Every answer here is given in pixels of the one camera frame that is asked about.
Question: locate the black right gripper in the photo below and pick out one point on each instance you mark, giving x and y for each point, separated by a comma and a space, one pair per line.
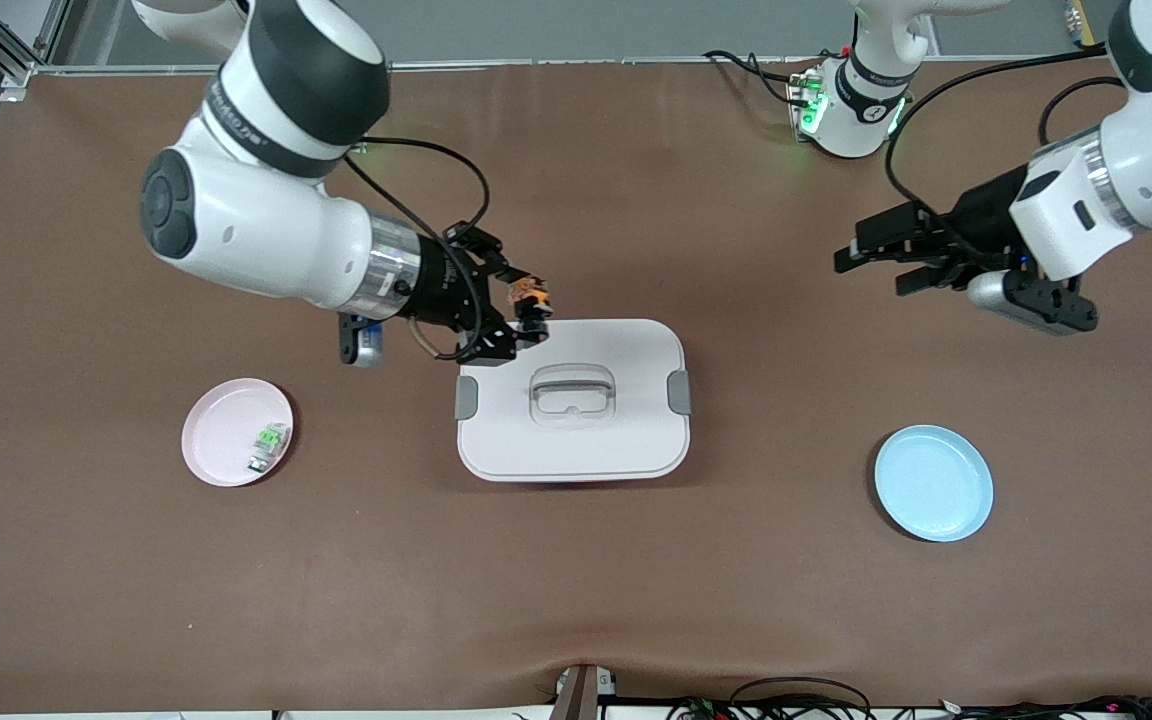
443, 285

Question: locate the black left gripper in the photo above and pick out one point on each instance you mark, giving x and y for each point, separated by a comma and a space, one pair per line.
981, 220

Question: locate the orange push-button switch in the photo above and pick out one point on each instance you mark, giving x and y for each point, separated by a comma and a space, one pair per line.
526, 293

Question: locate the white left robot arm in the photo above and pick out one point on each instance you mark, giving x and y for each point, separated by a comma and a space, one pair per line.
1136, 170

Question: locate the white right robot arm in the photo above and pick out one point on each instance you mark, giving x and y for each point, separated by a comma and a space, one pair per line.
256, 220

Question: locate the white lidded storage box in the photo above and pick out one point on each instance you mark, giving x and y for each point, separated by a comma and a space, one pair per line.
576, 440

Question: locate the light blue round plate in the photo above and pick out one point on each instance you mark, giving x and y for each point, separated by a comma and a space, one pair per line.
933, 485

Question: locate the brown table mat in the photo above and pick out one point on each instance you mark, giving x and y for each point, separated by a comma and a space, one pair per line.
576, 600

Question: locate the pink round plate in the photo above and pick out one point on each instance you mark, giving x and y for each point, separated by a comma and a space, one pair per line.
221, 460

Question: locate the green push-button switch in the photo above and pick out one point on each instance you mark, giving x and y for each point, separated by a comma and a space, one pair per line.
271, 440

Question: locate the brown camera mount bracket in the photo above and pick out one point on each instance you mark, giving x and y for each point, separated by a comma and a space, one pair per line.
581, 695

